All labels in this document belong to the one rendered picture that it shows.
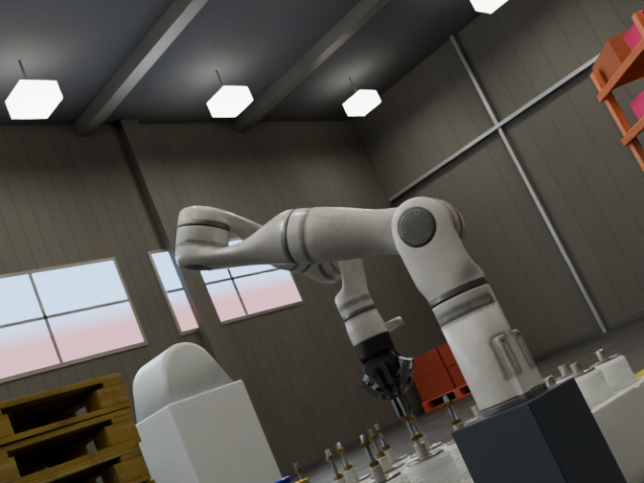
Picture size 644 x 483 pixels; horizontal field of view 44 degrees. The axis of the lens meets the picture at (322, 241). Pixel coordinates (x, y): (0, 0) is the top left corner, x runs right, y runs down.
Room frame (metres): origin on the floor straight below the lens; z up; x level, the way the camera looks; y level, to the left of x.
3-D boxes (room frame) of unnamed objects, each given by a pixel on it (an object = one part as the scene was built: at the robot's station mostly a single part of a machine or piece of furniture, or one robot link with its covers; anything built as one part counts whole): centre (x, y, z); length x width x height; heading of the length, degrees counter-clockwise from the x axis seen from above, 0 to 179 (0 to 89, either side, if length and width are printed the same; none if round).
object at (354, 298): (1.58, -0.02, 0.63); 0.09 x 0.07 x 0.15; 49
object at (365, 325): (1.60, -0.02, 0.53); 0.11 x 0.09 x 0.06; 147
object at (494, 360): (1.19, -0.15, 0.39); 0.09 x 0.09 x 0.17; 49
